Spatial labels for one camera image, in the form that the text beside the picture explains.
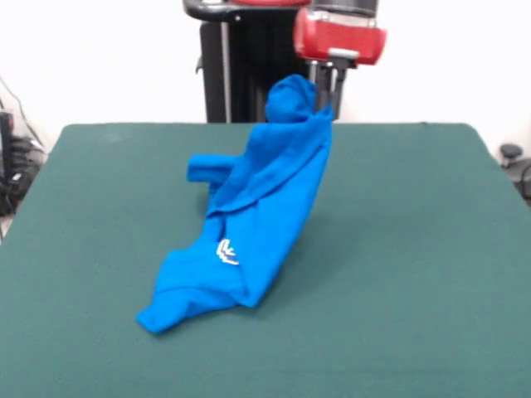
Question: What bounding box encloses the blue t-shirt with white print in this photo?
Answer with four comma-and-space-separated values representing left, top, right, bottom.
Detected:
134, 73, 335, 337

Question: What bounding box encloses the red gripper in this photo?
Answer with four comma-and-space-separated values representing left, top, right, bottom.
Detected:
292, 7, 388, 120

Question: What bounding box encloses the thin grey cable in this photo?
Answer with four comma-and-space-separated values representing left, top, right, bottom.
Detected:
0, 75, 46, 150

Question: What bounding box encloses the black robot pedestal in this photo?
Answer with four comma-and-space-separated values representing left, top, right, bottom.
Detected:
182, 0, 333, 124

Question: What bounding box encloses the dark green table cloth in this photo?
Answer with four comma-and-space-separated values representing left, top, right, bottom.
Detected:
0, 122, 531, 398

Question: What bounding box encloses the black cable tangle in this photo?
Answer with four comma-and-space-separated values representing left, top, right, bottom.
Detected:
0, 136, 48, 216

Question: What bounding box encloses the black electronics box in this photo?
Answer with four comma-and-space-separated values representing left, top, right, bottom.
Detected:
0, 109, 17, 182

